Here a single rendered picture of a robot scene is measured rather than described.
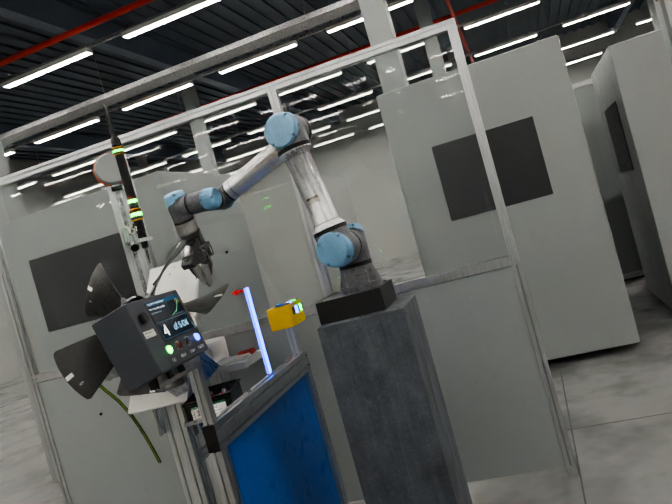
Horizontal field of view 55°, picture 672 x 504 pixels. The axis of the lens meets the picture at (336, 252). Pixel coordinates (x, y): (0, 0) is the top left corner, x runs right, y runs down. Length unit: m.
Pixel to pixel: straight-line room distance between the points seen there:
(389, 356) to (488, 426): 1.03
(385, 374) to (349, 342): 0.16
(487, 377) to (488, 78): 2.43
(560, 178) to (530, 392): 2.06
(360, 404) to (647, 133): 3.63
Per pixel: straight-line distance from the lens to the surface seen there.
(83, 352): 2.63
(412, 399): 2.17
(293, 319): 2.58
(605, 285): 4.79
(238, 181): 2.35
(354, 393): 2.20
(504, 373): 3.00
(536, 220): 4.72
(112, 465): 3.75
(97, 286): 2.80
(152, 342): 1.64
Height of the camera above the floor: 1.27
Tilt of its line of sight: 1 degrees down
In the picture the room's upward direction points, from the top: 15 degrees counter-clockwise
